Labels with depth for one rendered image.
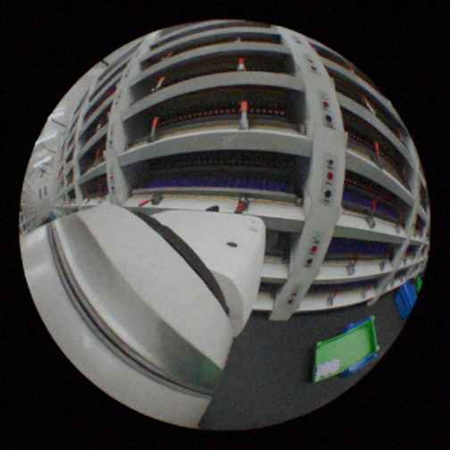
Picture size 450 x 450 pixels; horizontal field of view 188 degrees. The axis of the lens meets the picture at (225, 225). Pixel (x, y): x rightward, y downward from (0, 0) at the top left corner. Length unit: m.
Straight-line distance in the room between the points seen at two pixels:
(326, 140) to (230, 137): 0.22
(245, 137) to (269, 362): 0.72
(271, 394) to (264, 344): 0.27
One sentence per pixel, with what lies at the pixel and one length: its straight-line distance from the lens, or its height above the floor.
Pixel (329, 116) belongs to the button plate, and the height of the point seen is 0.75.
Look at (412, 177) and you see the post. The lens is 0.91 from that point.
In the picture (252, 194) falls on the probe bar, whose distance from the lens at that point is 0.37.
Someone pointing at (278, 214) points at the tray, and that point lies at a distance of 0.35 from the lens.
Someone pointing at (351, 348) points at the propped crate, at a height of 0.07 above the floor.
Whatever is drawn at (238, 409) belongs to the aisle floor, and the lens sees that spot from 0.63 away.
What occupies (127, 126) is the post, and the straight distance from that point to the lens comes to 0.64.
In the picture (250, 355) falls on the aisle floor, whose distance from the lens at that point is 0.62.
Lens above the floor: 0.60
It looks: 25 degrees down
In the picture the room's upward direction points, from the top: straight up
